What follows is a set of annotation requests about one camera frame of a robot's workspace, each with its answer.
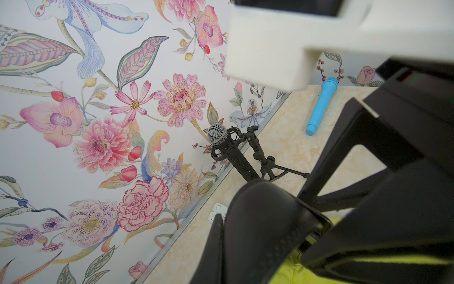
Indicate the lime green trousers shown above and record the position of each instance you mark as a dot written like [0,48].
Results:
[301,269]

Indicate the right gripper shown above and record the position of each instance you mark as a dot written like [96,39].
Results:
[409,117]

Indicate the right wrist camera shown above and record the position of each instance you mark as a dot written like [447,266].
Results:
[277,43]

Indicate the black microphone on tripod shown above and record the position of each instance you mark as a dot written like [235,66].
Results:
[225,145]

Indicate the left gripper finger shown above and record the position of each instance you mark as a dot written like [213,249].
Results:
[420,184]

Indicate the blue toy microphone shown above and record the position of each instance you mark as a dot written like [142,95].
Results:
[328,88]

